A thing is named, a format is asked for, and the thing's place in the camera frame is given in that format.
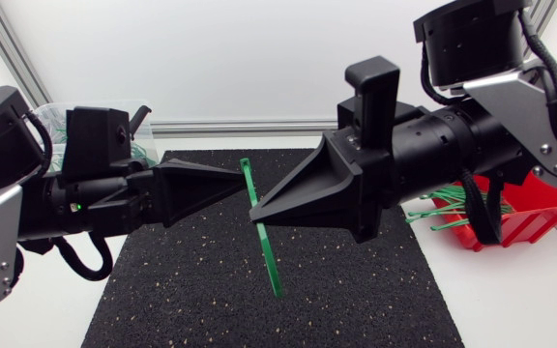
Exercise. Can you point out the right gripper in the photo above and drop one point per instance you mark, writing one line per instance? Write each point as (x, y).
(372, 179)

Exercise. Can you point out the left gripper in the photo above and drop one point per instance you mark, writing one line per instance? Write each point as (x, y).
(109, 205)

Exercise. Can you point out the clear plastic bin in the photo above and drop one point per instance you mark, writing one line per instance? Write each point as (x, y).
(51, 121)

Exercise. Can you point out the red plastic box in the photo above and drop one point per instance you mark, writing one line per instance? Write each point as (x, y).
(539, 212)

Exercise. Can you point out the black speckled mat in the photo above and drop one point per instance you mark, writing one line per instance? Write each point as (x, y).
(211, 290)

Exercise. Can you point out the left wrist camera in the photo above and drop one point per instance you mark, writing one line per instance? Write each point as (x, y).
(92, 142)

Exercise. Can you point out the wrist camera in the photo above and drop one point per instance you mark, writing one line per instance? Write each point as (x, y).
(375, 101)
(92, 142)

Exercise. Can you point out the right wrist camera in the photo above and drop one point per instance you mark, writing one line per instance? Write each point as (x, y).
(375, 101)

